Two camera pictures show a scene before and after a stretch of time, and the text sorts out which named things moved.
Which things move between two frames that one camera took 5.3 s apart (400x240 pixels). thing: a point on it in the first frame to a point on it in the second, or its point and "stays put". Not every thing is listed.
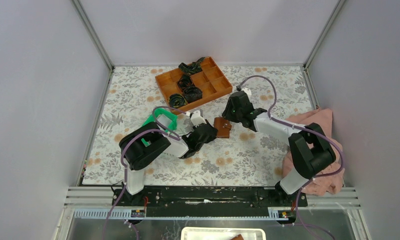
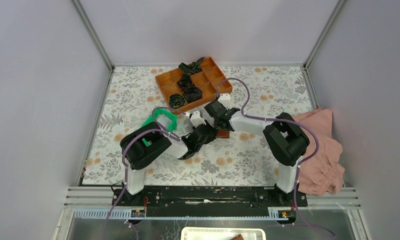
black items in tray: [191, 93] stays put
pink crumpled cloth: [327, 183] stays put
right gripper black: [227, 114] to [227, 109]
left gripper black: [211, 138] stays put
